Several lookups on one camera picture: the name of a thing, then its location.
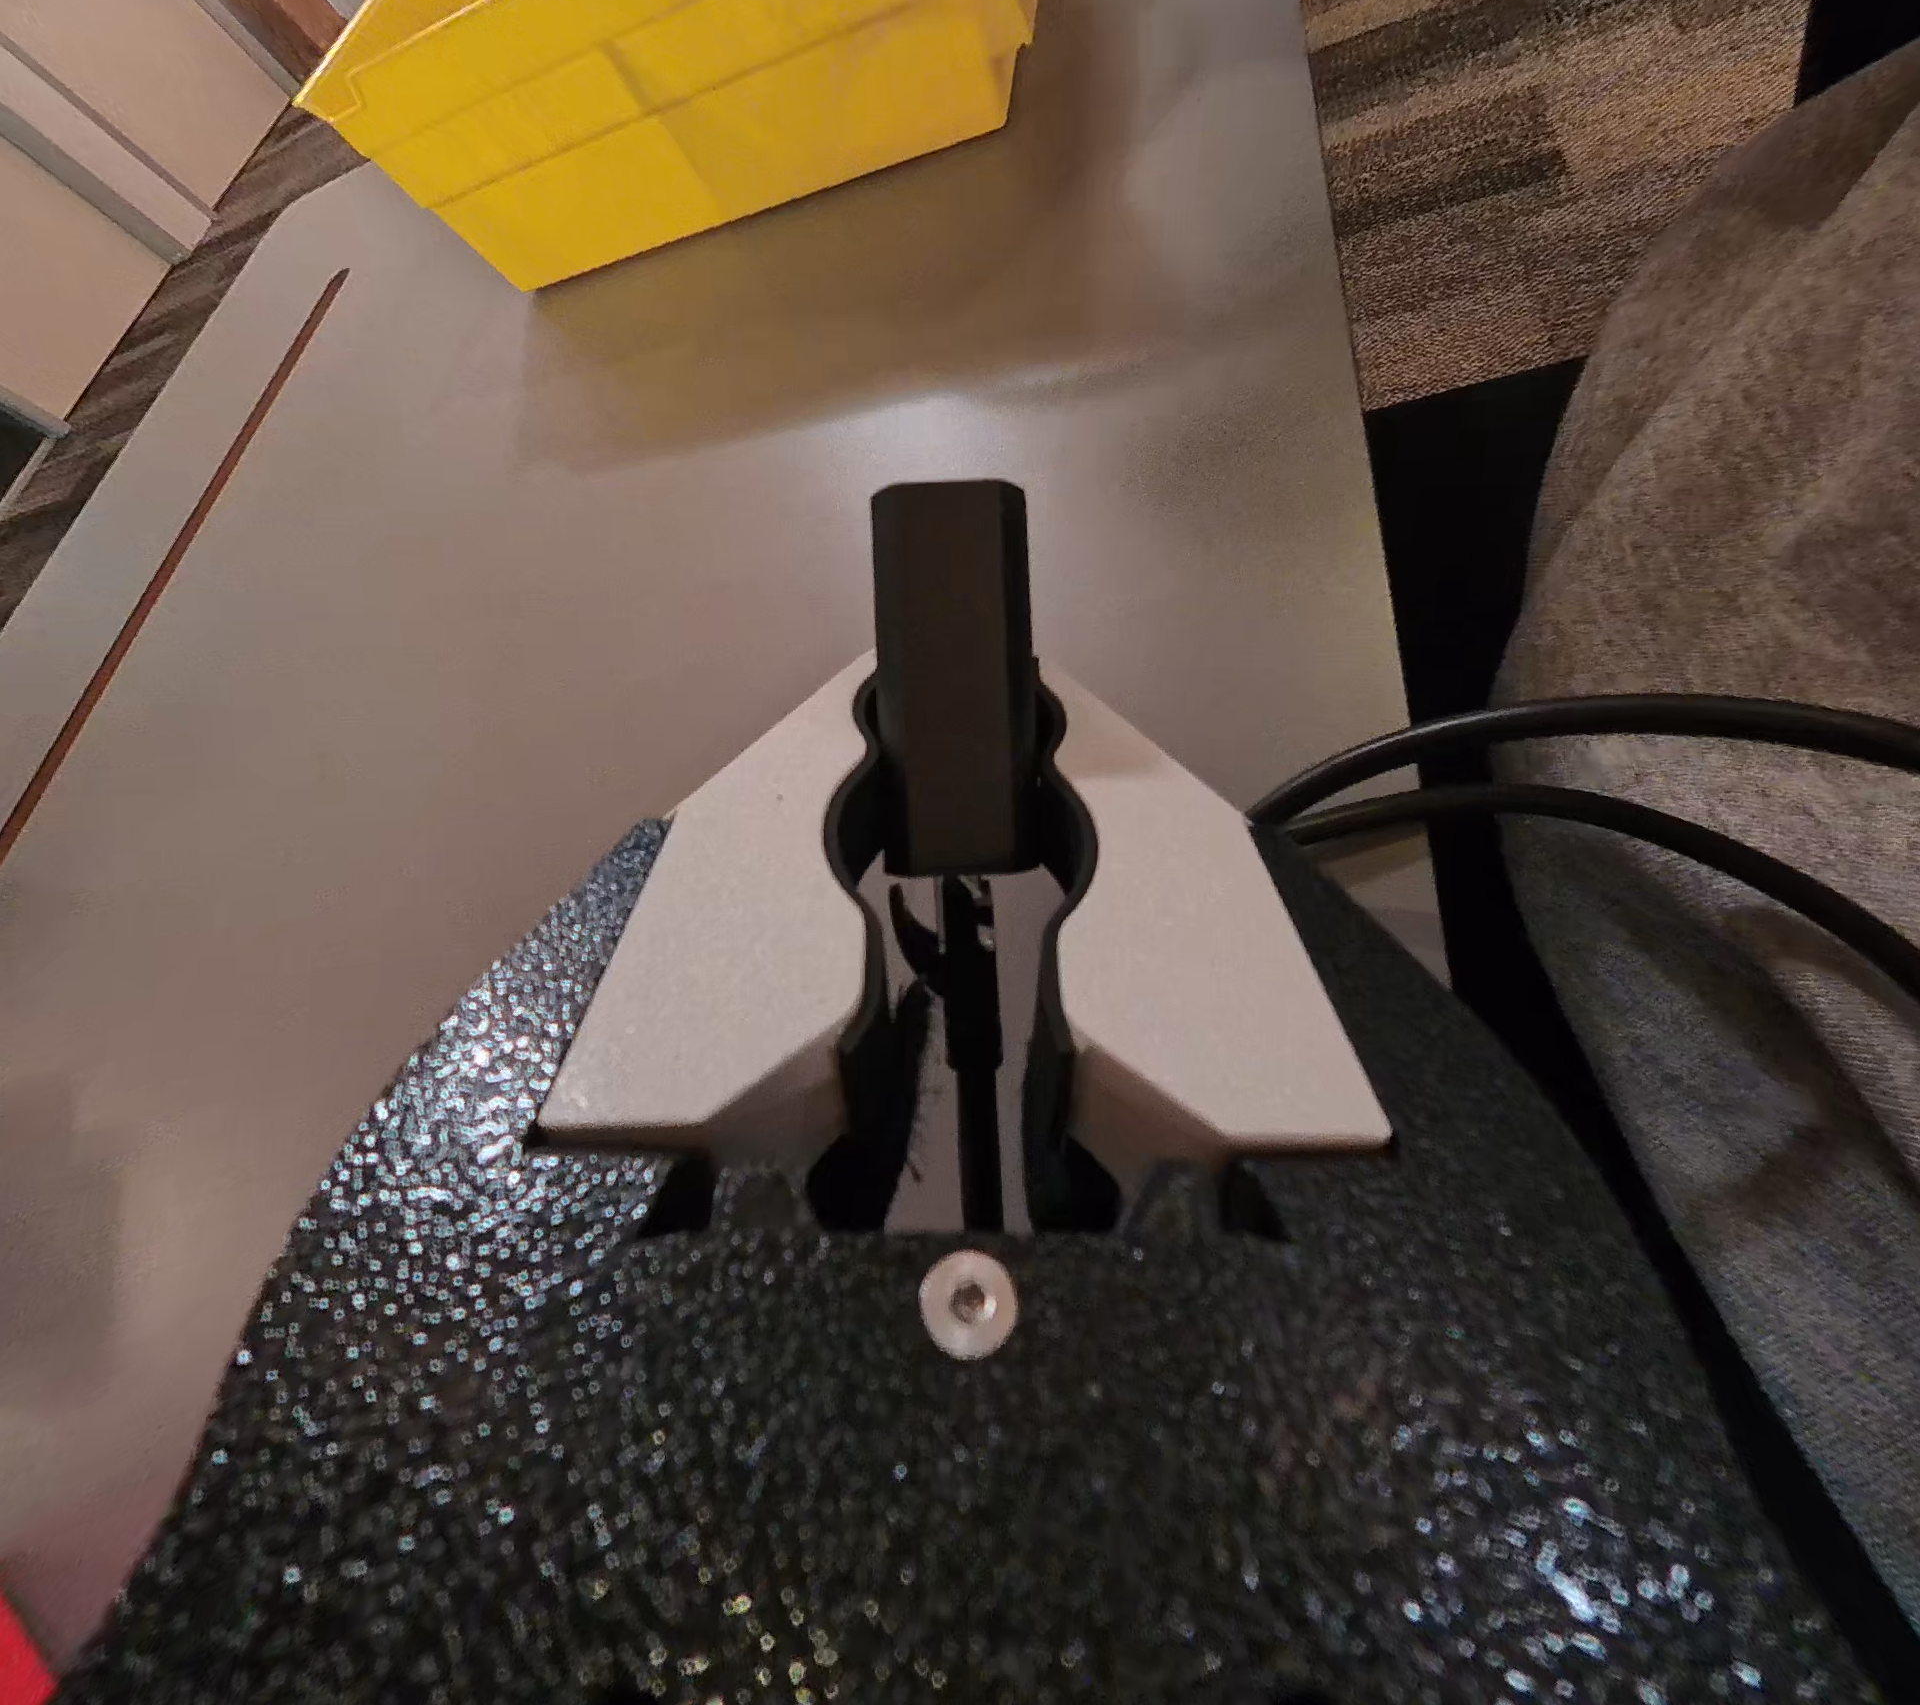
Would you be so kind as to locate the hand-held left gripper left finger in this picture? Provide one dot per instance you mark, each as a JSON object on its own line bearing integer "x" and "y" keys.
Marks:
{"x": 720, "y": 971}

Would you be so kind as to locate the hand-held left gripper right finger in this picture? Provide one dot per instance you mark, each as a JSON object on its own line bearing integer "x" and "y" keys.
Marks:
{"x": 1215, "y": 984}

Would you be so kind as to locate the black ethernet adapter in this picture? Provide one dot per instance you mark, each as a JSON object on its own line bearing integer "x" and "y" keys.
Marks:
{"x": 953, "y": 684}

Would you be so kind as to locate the yellow plastic bin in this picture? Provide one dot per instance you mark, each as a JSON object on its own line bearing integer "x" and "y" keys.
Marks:
{"x": 675, "y": 85}

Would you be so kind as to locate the red plastic bin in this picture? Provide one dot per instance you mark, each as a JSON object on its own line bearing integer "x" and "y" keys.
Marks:
{"x": 19, "y": 1668}

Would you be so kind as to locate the person's grey sweater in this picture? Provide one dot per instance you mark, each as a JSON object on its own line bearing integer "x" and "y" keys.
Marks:
{"x": 1725, "y": 460}

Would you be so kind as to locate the white door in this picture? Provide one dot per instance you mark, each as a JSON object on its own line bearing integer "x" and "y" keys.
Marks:
{"x": 61, "y": 280}
{"x": 121, "y": 10}

